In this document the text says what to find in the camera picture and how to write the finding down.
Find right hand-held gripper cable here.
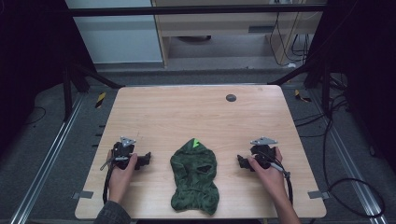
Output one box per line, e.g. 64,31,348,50
262,152,294,206

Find hanging black cables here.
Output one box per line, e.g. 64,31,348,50
268,11,313,68

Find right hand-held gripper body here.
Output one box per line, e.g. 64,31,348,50
248,135,278,171

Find black horizontal frame bar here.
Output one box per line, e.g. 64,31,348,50
65,4,329,18

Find dark green knit balaclava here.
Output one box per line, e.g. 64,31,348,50
169,137,220,217

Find person's left hand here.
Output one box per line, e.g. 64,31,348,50
106,150,139,193

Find grey tape strip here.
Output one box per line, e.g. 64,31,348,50
307,190,331,201
72,190,94,200

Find hand-held gripper cable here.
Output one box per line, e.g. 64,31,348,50
99,156,129,205
262,152,294,206

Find white cabinet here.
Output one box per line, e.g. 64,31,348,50
64,0,164,65

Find black yellow hazard tape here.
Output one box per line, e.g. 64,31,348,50
294,89,312,104
94,91,107,109

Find light wooden desk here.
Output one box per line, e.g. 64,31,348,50
150,0,325,68

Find person's right hand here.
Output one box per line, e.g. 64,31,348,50
247,147,287,195

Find left hand-held gripper cable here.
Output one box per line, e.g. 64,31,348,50
99,156,129,205

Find black curtain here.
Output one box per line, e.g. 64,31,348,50
0,0,97,157
303,0,396,175

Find aluminium floor rail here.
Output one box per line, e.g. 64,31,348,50
8,92,87,224
309,89,389,224

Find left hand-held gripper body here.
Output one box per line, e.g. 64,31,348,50
111,135,140,171

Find black looped floor cable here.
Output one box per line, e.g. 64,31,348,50
293,92,387,219

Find black metal stand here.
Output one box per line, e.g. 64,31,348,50
266,59,332,115
61,61,126,123

